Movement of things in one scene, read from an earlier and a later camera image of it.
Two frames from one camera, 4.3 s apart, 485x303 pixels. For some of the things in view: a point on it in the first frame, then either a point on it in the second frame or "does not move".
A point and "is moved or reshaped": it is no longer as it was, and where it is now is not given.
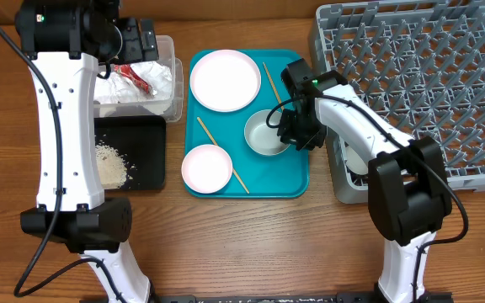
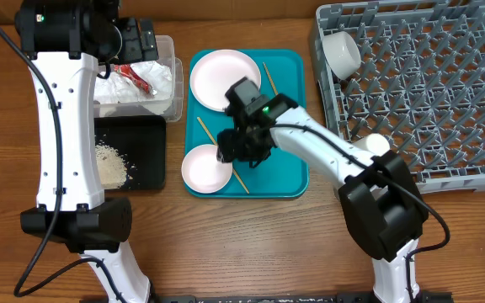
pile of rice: (111, 167) does not move
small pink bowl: (206, 168) does not move
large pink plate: (225, 81) does not move
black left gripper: (135, 51) does not move
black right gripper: (317, 139) to (226, 151)
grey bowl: (261, 138) is moved or reshaped
